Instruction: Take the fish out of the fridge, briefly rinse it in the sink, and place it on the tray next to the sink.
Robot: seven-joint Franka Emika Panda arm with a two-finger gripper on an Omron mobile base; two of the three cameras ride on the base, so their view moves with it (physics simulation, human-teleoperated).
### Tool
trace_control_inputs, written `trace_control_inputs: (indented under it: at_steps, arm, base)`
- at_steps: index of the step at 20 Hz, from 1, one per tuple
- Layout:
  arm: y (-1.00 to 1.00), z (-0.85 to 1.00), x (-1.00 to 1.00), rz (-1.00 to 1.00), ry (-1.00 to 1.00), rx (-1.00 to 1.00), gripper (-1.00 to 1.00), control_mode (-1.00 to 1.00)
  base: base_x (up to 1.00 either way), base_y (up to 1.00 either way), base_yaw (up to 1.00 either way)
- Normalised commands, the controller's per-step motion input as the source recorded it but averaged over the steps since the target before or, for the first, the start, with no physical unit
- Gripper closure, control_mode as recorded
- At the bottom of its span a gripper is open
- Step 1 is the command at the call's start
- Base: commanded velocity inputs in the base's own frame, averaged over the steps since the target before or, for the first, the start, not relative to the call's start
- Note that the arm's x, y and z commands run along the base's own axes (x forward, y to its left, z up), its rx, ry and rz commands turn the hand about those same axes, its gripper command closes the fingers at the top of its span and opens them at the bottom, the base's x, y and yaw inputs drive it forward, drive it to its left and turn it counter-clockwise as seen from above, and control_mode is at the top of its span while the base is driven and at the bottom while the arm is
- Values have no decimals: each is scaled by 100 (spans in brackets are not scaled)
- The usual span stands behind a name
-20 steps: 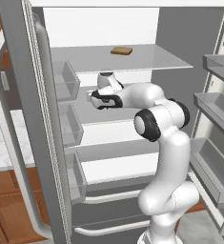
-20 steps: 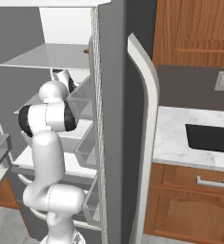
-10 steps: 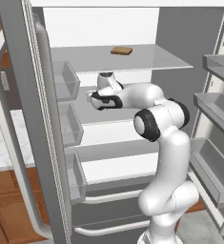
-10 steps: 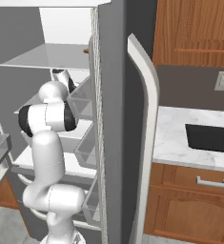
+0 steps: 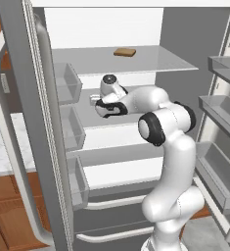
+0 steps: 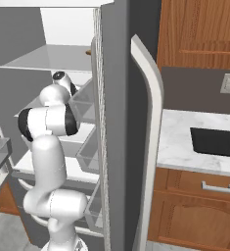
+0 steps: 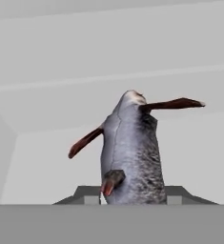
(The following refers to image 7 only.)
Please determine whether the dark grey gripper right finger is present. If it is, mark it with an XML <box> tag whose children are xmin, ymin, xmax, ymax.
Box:
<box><xmin>164</xmin><ymin>185</ymin><xmax>219</xmax><ymax>206</ymax></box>

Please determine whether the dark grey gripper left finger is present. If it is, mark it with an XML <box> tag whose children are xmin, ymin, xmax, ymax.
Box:
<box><xmin>52</xmin><ymin>185</ymin><xmax>102</xmax><ymax>206</ymax></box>

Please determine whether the grey fish with red fins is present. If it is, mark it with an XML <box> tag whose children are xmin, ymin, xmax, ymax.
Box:
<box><xmin>68</xmin><ymin>89</ymin><xmax>206</xmax><ymax>206</ymax></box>

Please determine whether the white fridge interior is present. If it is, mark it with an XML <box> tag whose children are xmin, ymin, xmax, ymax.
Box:
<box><xmin>0</xmin><ymin>0</ymin><xmax>224</xmax><ymax>206</ymax></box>

